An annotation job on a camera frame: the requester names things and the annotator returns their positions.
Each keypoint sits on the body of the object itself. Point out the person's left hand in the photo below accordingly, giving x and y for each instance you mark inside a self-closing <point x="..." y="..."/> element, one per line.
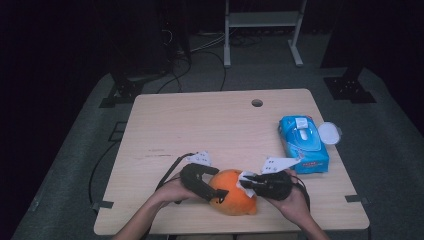
<point x="173" y="193"/>

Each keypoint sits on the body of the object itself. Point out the grey tape piece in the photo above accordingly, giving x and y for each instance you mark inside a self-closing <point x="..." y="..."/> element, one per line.
<point x="105" y="204"/>
<point x="353" y="198"/>

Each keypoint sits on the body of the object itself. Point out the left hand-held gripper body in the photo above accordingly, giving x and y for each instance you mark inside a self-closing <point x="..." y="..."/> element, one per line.
<point x="195" y="181"/>

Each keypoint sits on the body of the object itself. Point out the person's right hand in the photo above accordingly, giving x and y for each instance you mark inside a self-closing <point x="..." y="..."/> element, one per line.
<point x="293" y="206"/>

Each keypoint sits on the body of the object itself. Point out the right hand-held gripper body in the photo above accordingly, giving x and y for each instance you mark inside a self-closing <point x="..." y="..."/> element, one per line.
<point x="275" y="186"/>

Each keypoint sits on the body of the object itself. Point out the white metal stand frame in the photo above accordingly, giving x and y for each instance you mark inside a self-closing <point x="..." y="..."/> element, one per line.
<point x="263" y="19"/>

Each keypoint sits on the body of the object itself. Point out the black stand base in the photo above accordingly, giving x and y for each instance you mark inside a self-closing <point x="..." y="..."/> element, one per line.
<point x="125" y="91"/>
<point x="348" y="88"/>

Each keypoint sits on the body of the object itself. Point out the white wet wipe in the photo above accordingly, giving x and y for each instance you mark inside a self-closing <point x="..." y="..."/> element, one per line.
<point x="245" y="191"/>

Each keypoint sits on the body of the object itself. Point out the orange plush toy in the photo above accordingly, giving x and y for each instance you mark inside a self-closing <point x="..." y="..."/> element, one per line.
<point x="233" y="200"/>

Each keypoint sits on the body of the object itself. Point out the blue wet wipe pack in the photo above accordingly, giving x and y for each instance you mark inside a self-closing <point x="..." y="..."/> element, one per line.
<point x="310" y="146"/>

